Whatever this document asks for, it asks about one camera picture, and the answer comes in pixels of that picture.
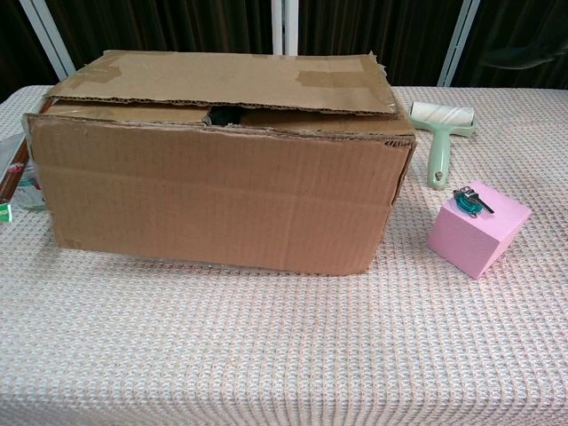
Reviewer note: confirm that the brown cardboard box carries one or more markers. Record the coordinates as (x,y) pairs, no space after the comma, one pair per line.
(222,199)

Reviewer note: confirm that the pink white waffle tablecloth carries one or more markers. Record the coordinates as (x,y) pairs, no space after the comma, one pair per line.
(266,346)

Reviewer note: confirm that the pink foam block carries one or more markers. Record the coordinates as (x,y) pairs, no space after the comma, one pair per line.
(466,244)

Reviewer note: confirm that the dark pleated curtain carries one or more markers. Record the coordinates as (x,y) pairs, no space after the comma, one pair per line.
(155,22)

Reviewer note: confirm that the brown chopsticks in plastic sleeve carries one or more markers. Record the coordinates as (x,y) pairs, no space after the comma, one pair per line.
(13,177)

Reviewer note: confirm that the white metal frame post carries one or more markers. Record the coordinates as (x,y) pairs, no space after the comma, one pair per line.
(457,44)
(278,22)
(294,22)
(44,35)

